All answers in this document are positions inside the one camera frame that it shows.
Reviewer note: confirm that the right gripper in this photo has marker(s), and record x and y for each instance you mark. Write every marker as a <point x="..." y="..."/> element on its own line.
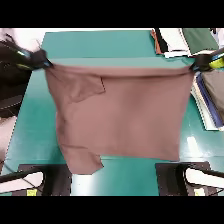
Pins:
<point x="200" y="62"/>

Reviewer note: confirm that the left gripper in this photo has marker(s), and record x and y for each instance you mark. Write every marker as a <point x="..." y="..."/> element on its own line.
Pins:
<point x="40" y="59"/>

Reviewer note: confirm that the brown T-shirt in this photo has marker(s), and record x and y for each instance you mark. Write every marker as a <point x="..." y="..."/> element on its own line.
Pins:
<point x="123" y="113"/>

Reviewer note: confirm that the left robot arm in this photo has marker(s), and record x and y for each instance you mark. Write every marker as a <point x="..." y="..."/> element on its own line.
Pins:
<point x="20" y="182"/>

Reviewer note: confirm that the dark green garment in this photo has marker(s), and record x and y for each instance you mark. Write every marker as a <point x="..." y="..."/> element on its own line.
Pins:
<point x="199" y="39"/>

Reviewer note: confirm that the grey-brown garment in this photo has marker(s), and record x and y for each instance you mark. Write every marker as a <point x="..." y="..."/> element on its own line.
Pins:
<point x="215" y="90"/>

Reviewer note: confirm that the white garment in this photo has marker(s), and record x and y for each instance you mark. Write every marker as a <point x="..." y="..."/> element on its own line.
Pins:
<point x="173" y="38"/>

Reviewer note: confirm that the blue garment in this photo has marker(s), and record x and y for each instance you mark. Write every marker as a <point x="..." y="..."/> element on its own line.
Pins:
<point x="209" y="103"/>

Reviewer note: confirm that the cream garment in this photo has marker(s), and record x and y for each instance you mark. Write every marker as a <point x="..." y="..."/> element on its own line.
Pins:
<point x="201" y="106"/>

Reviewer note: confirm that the black garment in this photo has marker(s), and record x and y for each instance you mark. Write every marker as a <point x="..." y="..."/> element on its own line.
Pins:
<point x="162" y="40"/>

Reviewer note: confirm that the orange garment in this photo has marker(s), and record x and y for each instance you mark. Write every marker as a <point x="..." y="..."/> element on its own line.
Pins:
<point x="155" y="41"/>

